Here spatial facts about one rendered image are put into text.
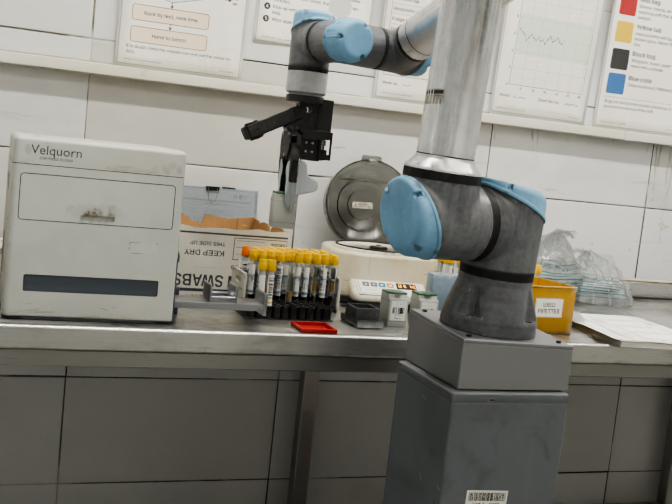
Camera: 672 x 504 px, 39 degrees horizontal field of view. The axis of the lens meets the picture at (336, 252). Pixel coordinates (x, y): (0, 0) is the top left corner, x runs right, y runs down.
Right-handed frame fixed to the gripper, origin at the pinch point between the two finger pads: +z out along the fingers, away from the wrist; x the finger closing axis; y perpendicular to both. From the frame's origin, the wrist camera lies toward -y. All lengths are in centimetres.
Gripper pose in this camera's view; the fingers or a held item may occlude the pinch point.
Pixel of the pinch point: (283, 202)
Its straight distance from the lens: 179.0
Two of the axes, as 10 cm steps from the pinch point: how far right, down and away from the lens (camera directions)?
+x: -2.7, -1.3, 9.5
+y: 9.6, 0.7, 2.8
